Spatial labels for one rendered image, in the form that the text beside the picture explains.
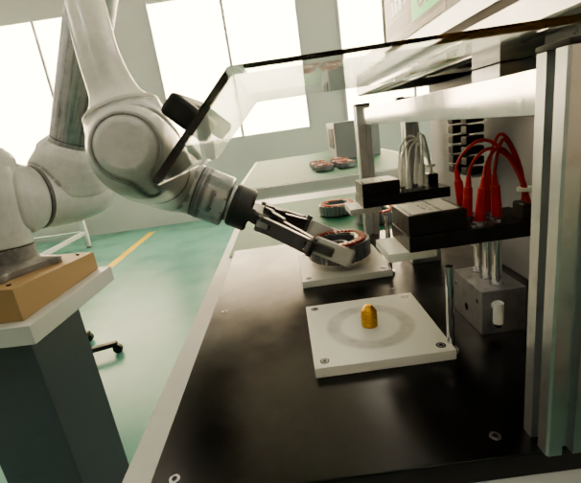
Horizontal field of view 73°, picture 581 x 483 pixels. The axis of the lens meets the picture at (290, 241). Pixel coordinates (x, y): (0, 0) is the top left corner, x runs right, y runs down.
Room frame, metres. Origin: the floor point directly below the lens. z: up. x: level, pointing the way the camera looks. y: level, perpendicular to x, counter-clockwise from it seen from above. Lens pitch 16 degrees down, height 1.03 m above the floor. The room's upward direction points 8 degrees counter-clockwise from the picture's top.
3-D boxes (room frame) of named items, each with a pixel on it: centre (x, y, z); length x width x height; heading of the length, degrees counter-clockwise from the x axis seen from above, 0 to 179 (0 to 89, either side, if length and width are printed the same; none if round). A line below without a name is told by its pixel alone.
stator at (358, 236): (0.67, -0.08, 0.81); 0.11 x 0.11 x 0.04
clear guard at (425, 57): (0.36, -0.09, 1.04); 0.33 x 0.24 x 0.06; 89
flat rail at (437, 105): (0.55, -0.18, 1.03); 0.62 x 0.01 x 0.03; 179
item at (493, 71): (0.44, -0.25, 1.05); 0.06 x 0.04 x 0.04; 179
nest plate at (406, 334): (0.43, -0.08, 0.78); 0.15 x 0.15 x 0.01; 89
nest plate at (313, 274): (0.67, -0.09, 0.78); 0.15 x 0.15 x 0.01; 89
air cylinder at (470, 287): (0.43, -0.23, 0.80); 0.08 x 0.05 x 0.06; 179
